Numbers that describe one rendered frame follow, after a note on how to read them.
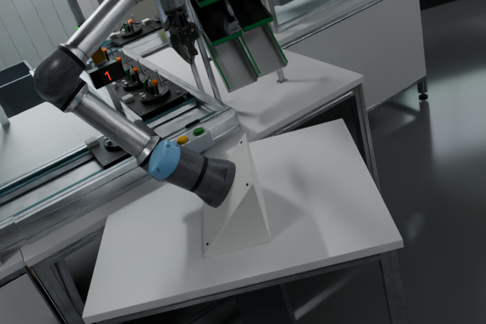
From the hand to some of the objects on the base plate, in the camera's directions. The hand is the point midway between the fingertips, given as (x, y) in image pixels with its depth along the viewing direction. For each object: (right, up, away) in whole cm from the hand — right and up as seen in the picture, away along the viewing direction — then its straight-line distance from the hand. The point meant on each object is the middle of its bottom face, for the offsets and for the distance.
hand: (189, 60), depth 188 cm
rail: (-20, -44, +11) cm, 49 cm away
